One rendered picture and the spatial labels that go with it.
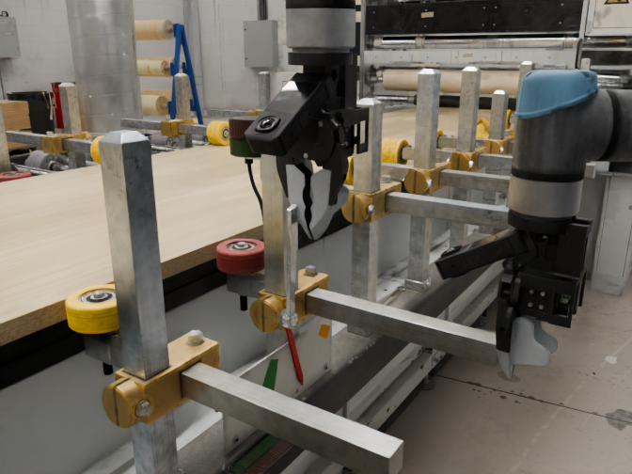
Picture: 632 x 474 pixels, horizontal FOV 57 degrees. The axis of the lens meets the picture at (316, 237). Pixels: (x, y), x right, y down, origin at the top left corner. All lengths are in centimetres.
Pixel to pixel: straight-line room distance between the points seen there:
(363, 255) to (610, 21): 233
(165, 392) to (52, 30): 919
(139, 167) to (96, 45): 414
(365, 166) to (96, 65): 387
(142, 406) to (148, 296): 12
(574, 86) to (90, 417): 76
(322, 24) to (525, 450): 166
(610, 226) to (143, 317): 287
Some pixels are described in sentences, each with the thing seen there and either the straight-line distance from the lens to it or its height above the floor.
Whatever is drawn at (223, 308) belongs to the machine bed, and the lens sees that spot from 107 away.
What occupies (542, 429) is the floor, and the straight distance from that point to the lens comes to 217.
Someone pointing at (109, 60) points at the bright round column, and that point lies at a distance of 472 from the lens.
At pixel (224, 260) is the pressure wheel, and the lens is 90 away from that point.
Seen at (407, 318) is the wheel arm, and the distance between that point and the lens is 79.
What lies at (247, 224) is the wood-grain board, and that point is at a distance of 106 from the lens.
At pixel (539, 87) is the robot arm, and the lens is 64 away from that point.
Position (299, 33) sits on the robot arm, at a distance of 63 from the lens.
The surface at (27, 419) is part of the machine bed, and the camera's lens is 87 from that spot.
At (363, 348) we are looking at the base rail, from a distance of 104.
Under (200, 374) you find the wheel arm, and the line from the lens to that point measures 68.
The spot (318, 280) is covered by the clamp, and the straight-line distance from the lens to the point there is 87.
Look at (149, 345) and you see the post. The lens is 65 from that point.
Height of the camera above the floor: 120
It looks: 18 degrees down
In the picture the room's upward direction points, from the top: straight up
